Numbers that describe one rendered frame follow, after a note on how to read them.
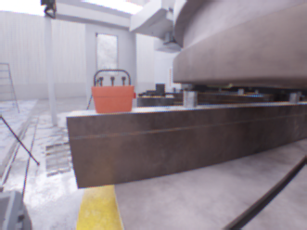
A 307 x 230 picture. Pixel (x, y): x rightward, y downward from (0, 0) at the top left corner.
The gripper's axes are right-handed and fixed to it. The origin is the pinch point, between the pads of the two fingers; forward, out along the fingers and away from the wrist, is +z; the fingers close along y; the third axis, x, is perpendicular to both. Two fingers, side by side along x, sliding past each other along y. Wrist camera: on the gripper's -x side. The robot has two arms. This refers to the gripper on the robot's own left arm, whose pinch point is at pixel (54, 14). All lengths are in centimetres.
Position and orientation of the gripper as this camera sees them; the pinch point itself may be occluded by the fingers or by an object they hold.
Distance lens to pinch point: 102.6
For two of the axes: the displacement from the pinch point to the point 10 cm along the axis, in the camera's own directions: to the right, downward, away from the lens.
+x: -6.9, 5.9, -4.1
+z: 4.0, 7.9, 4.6
